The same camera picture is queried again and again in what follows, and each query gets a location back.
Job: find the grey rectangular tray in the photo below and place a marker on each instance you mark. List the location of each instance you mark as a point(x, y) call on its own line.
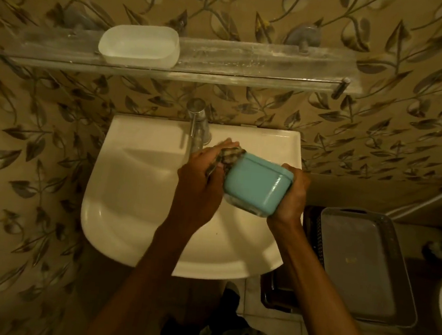
point(362, 266)

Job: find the round metal shelf bracket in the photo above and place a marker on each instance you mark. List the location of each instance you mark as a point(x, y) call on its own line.
point(76, 18)
point(303, 37)

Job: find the white plastic soap dish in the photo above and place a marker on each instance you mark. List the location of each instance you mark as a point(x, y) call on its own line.
point(139, 46)

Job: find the person's left hand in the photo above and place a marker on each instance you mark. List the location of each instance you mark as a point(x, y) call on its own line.
point(196, 190)

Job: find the person's right thumb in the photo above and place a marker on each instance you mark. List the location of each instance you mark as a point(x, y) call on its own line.
point(291, 169)

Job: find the dark plastic basket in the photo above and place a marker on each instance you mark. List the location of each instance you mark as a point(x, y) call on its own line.
point(311, 242)

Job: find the person's right forearm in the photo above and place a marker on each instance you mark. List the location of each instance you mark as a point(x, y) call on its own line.
point(317, 297)

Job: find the glass wall shelf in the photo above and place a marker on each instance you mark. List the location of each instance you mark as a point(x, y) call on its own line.
point(234, 60)

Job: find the patterned cleaning cloth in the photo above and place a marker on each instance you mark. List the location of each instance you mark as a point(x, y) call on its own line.
point(230, 154)

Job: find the chrome faucet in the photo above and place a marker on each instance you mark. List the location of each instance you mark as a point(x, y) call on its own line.
point(197, 126)

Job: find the person's left forearm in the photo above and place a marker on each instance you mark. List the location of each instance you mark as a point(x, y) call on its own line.
point(145, 282)

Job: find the person's left fingers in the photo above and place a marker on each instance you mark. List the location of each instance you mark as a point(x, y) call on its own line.
point(214, 151)

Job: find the person's right hand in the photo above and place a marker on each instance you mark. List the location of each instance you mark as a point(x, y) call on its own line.
point(294, 202)

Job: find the teal plastic soap box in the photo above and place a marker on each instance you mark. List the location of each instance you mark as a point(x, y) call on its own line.
point(256, 184)

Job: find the white ceramic sink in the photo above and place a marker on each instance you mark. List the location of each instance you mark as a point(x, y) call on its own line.
point(138, 189)

